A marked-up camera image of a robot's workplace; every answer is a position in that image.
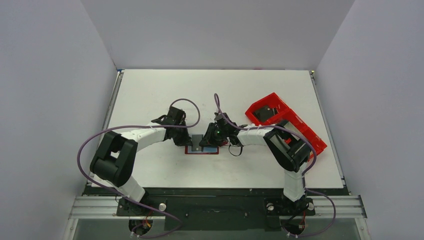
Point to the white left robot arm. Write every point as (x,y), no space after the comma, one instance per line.
(114,159)

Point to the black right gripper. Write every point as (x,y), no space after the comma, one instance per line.
(208,139)

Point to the red leather card holder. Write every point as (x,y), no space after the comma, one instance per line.
(203,150)

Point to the black card in tray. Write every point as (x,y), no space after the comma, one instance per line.
(264,113)

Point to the black card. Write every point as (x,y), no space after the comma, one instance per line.
(264,113)
(196,140)

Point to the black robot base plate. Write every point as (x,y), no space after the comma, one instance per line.
(277,209)

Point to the red plastic divided tray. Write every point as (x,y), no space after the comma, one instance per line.
(285,113)

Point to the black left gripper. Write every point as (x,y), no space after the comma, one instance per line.
(185,139)

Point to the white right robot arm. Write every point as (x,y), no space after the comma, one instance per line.
(291,152)

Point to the aluminium frame rail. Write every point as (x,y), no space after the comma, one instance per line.
(106,207)

